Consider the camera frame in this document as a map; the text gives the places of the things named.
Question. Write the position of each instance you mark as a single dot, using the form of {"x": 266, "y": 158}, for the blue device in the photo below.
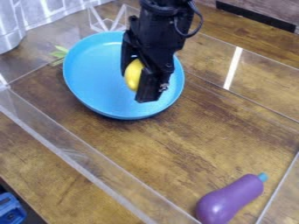
{"x": 12, "y": 213}

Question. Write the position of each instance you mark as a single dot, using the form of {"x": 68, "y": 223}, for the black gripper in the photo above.
{"x": 155, "y": 36}

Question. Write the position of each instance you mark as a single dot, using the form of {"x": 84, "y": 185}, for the dark baseboard strip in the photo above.
{"x": 256, "y": 16}

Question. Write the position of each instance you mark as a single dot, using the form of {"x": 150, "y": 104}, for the grey checkered curtain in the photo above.
{"x": 22, "y": 15}

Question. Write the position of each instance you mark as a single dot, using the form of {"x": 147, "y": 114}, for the clear acrylic enclosure wall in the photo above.
{"x": 91, "y": 170}

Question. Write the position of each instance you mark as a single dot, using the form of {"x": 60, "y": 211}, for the green leafy toy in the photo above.
{"x": 59, "y": 54}

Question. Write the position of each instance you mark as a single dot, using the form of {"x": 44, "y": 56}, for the yellow toy lemon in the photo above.
{"x": 132, "y": 74}

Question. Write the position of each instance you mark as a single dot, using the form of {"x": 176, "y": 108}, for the blue oval tray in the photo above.
{"x": 91, "y": 73}

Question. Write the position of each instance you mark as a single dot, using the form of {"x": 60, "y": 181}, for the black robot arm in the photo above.
{"x": 155, "y": 36}

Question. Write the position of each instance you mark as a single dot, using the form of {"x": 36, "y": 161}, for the purple toy eggplant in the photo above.
{"x": 218, "y": 206}

